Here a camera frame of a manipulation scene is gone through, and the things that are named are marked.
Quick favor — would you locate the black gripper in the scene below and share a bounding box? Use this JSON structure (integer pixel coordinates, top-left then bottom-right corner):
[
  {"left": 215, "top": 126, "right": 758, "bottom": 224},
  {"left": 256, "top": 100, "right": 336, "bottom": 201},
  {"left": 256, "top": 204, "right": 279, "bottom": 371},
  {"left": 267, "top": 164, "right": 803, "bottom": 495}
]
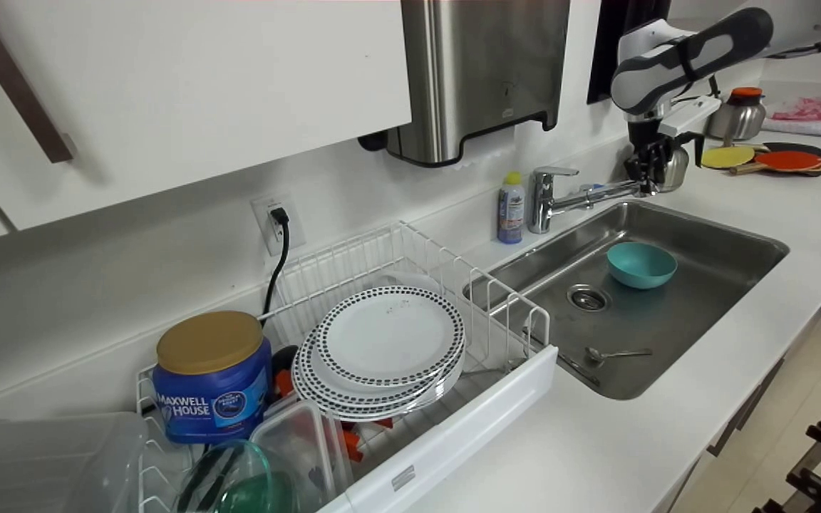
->
[{"left": 622, "top": 110, "right": 696, "bottom": 198}]

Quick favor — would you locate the chrome sink faucet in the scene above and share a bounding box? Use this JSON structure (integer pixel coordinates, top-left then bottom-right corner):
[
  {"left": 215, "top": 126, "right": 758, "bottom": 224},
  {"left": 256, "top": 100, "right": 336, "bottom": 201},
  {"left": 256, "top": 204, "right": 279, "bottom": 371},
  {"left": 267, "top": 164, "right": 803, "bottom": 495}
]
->
[{"left": 524, "top": 164, "right": 645, "bottom": 237}]

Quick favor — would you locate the teal bowl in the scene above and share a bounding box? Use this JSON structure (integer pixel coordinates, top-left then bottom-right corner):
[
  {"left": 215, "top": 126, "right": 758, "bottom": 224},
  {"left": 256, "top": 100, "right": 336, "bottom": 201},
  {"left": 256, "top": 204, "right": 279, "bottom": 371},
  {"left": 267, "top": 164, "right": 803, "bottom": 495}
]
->
[{"left": 604, "top": 238, "right": 681, "bottom": 292}]

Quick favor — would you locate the stainless steel sink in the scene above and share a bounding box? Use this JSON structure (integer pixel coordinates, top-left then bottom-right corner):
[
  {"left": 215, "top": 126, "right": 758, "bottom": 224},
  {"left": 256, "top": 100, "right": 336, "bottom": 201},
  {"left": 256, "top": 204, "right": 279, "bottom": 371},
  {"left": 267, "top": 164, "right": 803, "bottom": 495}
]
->
[{"left": 463, "top": 196, "right": 793, "bottom": 402}]

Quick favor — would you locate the steel kettle orange lid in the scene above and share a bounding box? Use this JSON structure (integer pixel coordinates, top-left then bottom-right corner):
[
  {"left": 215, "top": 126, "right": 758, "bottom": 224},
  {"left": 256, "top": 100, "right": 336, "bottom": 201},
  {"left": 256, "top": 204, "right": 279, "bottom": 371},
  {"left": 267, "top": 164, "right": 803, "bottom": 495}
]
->
[{"left": 705, "top": 86, "right": 769, "bottom": 146}]

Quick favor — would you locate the sink drain strainer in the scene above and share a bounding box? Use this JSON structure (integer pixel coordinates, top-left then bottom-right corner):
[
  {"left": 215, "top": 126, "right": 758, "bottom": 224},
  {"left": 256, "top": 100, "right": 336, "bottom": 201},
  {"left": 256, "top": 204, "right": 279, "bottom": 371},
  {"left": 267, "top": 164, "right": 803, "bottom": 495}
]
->
[{"left": 564, "top": 281, "right": 615, "bottom": 312}]

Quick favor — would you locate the dish soap bottle yellow cap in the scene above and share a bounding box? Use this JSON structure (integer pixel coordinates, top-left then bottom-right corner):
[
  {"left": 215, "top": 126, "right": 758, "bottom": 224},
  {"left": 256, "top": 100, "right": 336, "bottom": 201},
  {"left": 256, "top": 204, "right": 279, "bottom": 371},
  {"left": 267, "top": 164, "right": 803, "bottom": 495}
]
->
[{"left": 494, "top": 167, "right": 530, "bottom": 248}]

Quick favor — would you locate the orange plate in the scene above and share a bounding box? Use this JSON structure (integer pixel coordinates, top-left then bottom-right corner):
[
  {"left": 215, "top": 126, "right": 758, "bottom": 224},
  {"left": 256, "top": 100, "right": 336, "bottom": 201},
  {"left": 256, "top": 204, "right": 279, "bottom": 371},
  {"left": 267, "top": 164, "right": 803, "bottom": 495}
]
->
[{"left": 735, "top": 141, "right": 821, "bottom": 178}]

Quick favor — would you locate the pink cloth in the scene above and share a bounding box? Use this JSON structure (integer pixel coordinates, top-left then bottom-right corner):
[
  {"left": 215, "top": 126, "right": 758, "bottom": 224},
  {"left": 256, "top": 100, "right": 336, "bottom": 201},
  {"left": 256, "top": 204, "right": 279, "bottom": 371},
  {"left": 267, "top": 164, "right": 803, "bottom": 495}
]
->
[{"left": 763, "top": 86, "right": 821, "bottom": 140}]

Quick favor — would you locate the stainless paper towel dispenser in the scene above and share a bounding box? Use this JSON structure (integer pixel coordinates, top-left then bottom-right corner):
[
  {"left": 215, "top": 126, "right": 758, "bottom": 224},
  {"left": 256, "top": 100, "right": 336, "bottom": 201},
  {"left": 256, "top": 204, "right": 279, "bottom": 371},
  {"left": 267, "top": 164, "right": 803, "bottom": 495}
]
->
[{"left": 384, "top": 0, "right": 574, "bottom": 167}]

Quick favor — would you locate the white plate dotted rim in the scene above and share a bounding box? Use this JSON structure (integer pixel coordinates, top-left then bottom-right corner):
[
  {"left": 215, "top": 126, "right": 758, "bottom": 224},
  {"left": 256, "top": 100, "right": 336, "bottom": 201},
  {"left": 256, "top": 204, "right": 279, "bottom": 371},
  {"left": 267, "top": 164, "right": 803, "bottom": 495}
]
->
[
  {"left": 290, "top": 322, "right": 451, "bottom": 425},
  {"left": 320, "top": 285, "right": 468, "bottom": 391}
]

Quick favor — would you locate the white drainboard tray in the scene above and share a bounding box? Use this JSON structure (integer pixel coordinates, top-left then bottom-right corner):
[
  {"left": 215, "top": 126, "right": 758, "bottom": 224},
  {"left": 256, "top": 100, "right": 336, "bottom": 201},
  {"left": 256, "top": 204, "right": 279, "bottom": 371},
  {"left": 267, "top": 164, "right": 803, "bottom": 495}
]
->
[{"left": 320, "top": 345, "right": 562, "bottom": 513}]

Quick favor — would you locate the blue coffee can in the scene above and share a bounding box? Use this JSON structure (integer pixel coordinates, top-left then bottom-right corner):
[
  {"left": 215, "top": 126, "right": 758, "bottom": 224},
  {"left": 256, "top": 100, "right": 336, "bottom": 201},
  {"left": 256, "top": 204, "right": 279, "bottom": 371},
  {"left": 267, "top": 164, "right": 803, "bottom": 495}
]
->
[{"left": 151, "top": 307, "right": 276, "bottom": 446}]

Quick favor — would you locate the green glass bowl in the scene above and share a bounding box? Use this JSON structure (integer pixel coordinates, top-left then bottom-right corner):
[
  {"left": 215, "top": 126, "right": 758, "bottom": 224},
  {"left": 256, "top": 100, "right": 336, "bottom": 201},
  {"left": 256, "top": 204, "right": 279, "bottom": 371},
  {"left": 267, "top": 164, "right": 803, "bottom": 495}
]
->
[{"left": 208, "top": 438, "right": 299, "bottom": 513}]

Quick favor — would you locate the clear plastic container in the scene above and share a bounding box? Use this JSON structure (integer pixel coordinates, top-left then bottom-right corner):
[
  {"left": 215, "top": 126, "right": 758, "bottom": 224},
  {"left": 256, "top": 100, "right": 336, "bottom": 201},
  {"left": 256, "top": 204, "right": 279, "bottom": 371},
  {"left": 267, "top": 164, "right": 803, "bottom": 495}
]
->
[{"left": 0, "top": 406, "right": 149, "bottom": 513}]

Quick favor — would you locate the steel carafe black handle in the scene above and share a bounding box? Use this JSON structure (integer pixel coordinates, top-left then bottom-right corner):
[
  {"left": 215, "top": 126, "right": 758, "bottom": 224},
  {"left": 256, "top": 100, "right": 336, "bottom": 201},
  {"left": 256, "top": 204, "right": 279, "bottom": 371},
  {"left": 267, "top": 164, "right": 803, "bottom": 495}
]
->
[{"left": 661, "top": 126, "right": 706, "bottom": 196}]

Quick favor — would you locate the black wall dispenser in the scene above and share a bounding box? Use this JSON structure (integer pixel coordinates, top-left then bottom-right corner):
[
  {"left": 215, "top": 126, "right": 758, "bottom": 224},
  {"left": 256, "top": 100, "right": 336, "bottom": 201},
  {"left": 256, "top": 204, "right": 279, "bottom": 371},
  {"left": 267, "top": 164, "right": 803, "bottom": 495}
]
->
[{"left": 588, "top": 0, "right": 677, "bottom": 109}]

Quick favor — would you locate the white wire dish rack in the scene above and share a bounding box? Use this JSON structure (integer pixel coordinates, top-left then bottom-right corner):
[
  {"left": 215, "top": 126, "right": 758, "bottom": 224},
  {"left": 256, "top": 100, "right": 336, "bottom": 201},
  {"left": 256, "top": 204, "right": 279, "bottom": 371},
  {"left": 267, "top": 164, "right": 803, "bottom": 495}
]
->
[{"left": 133, "top": 220, "right": 560, "bottom": 513}]

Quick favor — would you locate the black power cord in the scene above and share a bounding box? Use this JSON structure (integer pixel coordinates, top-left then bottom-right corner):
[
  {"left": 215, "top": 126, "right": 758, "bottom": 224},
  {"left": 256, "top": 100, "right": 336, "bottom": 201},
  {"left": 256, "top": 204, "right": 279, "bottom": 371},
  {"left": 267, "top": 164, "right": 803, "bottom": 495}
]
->
[{"left": 259, "top": 204, "right": 295, "bottom": 322}]

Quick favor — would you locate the orange handled utensil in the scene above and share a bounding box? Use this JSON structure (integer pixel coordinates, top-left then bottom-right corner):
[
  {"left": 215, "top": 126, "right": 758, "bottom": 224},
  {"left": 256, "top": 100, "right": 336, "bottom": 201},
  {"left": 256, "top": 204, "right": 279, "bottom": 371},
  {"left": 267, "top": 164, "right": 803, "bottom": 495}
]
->
[{"left": 343, "top": 419, "right": 399, "bottom": 463}]

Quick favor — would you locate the white wall outlet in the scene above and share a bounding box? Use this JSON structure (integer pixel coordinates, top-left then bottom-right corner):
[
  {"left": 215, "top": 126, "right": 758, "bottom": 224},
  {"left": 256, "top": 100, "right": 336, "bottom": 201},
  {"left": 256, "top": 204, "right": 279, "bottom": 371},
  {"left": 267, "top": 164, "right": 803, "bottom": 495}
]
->
[{"left": 253, "top": 193, "right": 297, "bottom": 253}]

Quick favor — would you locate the white wall cabinet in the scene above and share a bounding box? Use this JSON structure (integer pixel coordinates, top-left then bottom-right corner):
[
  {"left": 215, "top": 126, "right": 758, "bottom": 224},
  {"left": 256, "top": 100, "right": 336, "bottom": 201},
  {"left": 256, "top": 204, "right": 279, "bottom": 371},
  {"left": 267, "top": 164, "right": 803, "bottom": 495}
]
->
[{"left": 0, "top": 0, "right": 416, "bottom": 251}]

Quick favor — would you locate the dark cabinet handle bar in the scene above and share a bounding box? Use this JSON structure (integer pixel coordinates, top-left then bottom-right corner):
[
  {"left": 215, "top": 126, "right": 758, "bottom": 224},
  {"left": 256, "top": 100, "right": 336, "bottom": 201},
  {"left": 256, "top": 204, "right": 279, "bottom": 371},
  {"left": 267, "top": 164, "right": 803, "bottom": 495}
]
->
[{"left": 0, "top": 0, "right": 76, "bottom": 164}]

